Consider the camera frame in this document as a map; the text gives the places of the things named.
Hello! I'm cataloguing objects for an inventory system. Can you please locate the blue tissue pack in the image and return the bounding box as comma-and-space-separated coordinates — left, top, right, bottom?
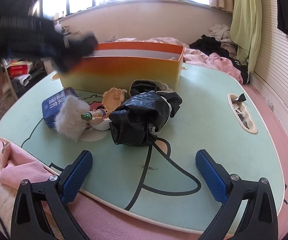
41, 87, 78, 128

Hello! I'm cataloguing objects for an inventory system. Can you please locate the white fluffy fur pad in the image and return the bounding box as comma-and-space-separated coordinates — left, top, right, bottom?
54, 95, 90, 142

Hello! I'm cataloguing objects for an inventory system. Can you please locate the green white bottle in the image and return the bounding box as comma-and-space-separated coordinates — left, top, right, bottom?
81, 108, 110, 131

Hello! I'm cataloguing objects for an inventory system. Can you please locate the beige cartoon figure toy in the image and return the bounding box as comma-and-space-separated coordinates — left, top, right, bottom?
102, 87, 127, 112

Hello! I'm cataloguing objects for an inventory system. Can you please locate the black shiny cloth bundle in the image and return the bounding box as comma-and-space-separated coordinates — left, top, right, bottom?
109, 80, 183, 147

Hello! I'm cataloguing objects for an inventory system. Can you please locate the red white box on shelf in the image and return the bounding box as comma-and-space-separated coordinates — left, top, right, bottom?
7, 61, 33, 78

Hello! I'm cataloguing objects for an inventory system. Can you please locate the orange cardboard box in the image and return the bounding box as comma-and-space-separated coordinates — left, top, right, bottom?
59, 41, 184, 94

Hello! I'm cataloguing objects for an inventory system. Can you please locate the black binder clip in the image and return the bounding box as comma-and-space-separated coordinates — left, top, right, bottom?
232, 93, 246, 103

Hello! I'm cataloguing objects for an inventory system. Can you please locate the pink blanket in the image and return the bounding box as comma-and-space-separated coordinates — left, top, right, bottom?
115, 37, 243, 85

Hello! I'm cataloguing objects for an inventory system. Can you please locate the black clothes pile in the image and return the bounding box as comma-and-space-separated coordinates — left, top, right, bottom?
189, 35, 250, 85

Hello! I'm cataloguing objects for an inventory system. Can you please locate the white clothes pile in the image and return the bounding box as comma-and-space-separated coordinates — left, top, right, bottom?
208, 24, 237, 58

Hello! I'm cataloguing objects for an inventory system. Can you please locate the green curtain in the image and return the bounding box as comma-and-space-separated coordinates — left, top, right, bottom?
230, 0, 262, 73

